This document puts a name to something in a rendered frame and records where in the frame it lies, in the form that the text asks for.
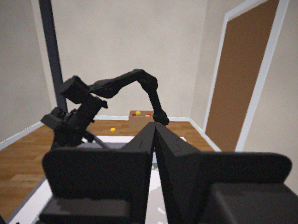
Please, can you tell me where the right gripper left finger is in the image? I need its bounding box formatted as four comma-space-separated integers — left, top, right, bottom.
42, 122, 156, 224

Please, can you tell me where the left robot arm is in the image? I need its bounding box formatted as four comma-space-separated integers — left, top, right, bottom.
51, 69, 170, 127

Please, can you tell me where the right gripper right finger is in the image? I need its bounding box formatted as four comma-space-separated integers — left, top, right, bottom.
154, 122, 292, 224

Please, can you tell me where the dark grey metal support frame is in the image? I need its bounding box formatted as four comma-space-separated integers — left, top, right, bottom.
39, 0, 110, 148

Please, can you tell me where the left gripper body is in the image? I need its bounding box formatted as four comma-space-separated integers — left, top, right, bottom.
40, 107, 95, 143

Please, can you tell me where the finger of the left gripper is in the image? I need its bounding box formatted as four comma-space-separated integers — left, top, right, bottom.
50, 132, 72, 150
64, 135, 85, 147

